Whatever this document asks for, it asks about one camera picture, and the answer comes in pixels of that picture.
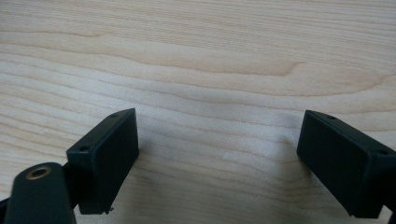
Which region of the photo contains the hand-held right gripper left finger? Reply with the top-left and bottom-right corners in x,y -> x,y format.
65,107 -> 140,216

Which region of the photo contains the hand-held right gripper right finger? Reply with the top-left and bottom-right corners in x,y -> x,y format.
296,109 -> 396,219

